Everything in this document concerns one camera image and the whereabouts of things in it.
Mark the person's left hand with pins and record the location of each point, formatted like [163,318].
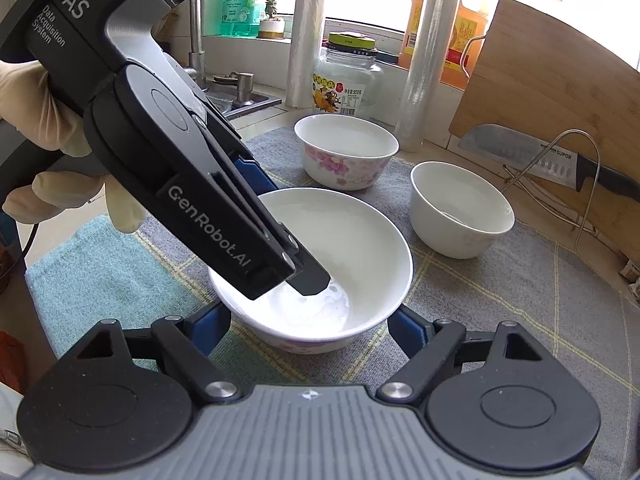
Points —
[45,105]

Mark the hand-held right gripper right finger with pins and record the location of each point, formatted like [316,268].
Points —
[407,325]

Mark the orange plastic bag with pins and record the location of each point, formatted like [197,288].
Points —
[10,360]

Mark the metal faucet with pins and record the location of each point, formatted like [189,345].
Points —
[196,35]

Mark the clear cling film roll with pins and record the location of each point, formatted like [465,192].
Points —
[430,60]

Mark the steel sink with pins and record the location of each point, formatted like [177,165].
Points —
[260,100]

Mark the large orange oil jug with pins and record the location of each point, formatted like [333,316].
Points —
[470,25]

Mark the large white bowl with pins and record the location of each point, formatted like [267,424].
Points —
[350,250]

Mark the grey plaid cloth mat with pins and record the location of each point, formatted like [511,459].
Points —
[500,310]

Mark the pink floral white bowl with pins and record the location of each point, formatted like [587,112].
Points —
[340,165]

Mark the white quilted cloth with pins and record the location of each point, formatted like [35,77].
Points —
[10,425]

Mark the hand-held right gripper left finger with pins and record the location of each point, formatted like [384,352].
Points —
[212,320]

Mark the glass jar with green lid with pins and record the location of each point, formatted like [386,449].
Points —
[350,85]

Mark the plain white bowl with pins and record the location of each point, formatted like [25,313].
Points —
[450,230]

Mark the bamboo cutting board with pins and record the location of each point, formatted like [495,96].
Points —
[550,60]

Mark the small potted plant figurine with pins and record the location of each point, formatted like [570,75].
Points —
[272,25]

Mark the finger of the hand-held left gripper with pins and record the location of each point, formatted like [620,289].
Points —
[240,255]
[255,175]

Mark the white paper roll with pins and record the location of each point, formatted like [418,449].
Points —
[305,35]

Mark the metal sink soap dispenser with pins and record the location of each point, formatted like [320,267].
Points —
[245,87]

